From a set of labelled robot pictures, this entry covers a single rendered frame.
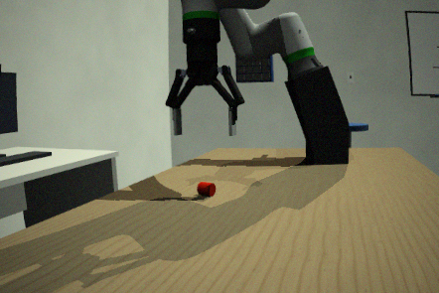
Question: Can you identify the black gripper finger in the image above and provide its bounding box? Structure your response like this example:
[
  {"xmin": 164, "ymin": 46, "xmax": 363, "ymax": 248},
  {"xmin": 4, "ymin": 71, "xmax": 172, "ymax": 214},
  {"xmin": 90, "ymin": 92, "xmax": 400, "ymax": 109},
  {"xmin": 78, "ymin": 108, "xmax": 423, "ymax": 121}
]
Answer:
[
  {"xmin": 165, "ymin": 69, "xmax": 198, "ymax": 135},
  {"xmin": 202, "ymin": 66, "xmax": 244, "ymax": 136}
]

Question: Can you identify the red short cylinder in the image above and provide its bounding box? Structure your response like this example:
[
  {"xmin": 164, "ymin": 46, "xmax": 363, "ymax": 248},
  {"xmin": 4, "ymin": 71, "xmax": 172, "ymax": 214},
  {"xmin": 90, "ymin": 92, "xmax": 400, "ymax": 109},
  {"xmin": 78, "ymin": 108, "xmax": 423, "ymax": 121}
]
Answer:
[{"xmin": 197, "ymin": 182, "xmax": 216, "ymax": 197}]

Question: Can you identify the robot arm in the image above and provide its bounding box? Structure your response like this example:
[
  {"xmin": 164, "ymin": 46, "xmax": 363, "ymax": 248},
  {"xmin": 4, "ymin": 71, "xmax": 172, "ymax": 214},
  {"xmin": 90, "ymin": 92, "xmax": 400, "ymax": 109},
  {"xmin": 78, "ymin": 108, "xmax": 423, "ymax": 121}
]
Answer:
[{"xmin": 181, "ymin": 0, "xmax": 324, "ymax": 80}]

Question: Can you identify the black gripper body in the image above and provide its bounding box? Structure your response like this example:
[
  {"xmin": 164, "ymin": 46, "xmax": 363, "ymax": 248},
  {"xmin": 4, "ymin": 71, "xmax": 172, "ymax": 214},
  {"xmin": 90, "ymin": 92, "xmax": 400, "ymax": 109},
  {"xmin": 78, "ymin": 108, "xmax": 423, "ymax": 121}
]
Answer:
[{"xmin": 186, "ymin": 41, "xmax": 219, "ymax": 86}]

